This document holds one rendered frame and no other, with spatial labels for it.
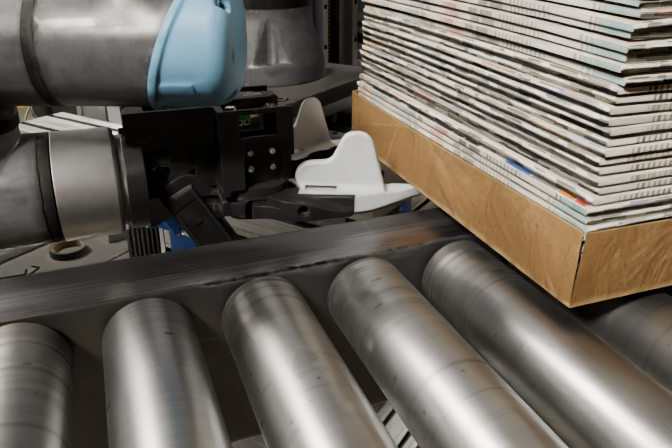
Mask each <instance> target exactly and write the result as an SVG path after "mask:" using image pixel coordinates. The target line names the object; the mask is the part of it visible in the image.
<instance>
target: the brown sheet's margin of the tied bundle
mask: <svg viewBox="0 0 672 448"><path fill-rule="evenodd" d="M359 92H361V91H359V90H353V91H352V131H362V132H365V133H367V134H368V135H370V136H371V138H372V139H373V141H374V144H375V148H376V152H377V156H378V160H380V161H381V162H382V163H384V164H385V165H386V166H387V167H389V168H390V169H391V170H393V171H394V172H395V173H396V174H398V175H399V176H400V177H402V178H403V179H404V180H405V181H407V182H408V183H409V184H410V185H412V186H413V187H414V188H416V189H417V190H418V191H419V192H421V193H422V194H423V195H425V196H426V197H427V198H428V199H430V200H431V201H432V202H434V203H435V204H436V205H437V206H439V207H440V208H441V209H443V210H444V211H445V212H446V213H448V214H449V215H450V216H452V217H453V218H454V219H455V220H457V221H458V222H459V223H460V224H462V225H463V226H464V227H466V228H467V229H468V230H469V231H471V232H472V233H473V234H475V235H476V236H477V237H478V238H480V239H481V240H482V241H484V242H485V243H486V244H487V245H489V246H490V247H491V248H493V249H494V250H495V251H496V252H498V253H499V254H500V255H502V256H503V257H504V258H505V259H507V260H508V261H509V262H510V263H512V264H513V265H514V266H516V267H517V268H518V269H519V270H521V271H522V272H523V273H525V274H526V275H527V276H528V277H530V278H531V279H532V280H534V281H535V282H536V283H537V284H539V285H540V286H541V287H543V288H544V289H545V290H546V291H548V292H549V293H550V294H551V295H553V296H554V297H555V298H557V299H558V300H559V301H560V302H562V303H563V304H564V305H566V306H567V307H568V308H572V307H576V306H581V305H585V304H590V303H594V302H599V301H603V300H608V299H612V298H616V297H621V296H625V295H630V294H634V293H639V292H643V291H648V290H652V289H657V288H661V287H666V286H670V285H672V218H667V219H661V220H656V221H650V222H644V223H638V224H632V225H626V226H620V227H614V228H608V229H602V230H596V231H590V232H587V235H586V239H585V243H584V247H583V252H582V256H581V260H580V264H579V268H578V272H577V277H576V281H575V285H574V289H573V284H574V279H575V273H576V268H577V263H578V257H579V252H580V247H581V241H582V236H583V230H582V229H580V228H578V227H577V226H575V225H573V224H572V223H570V222H568V221H567V220H565V219H563V218H562V217H560V216H558V215H557V214H555V213H553V212H552V211H550V210H548V209H547V208H545V207H543V206H542V205H540V204H538V203H537V202H535V201H533V200H531V199H530V198H528V197H526V196H525V195H523V194H521V193H520V192H518V191H516V190H515V189H513V188H511V187H510V186H508V185H506V184H504V183H503V182H501V181H499V180H498V179H496V178H494V177H493V176H491V175H489V174H488V173H486V172H484V171H483V170H481V169H479V168H477V167H476V166H474V165H472V164H471V163H469V162H467V161H466V160H464V159H462V158H461V157H459V156H457V155H456V154H454V153H452V152H451V151H449V150H447V149H446V148H444V147H442V146H441V145H439V144H437V143H436V142H434V141H432V140H431V139H429V138H427V137H426V136H424V135H423V134H421V133H419V132H418V131H416V130H414V129H413V128H411V127H410V126H408V125H406V124H405V123H403V122H401V121H400V120H398V119H397V118H395V117H393V116H392V115H390V114H389V113H387V112H386V111H384V110H382V109H381V108H379V107H378V106H376V105H374V104H373V103H371V102H370V101H368V100H367V99H365V98H363V97H362V96H360V95H359ZM572 289H573V293H572ZM571 295H572V297H571ZM570 300H571V302H570ZM569 305H570V306H569Z"/></svg>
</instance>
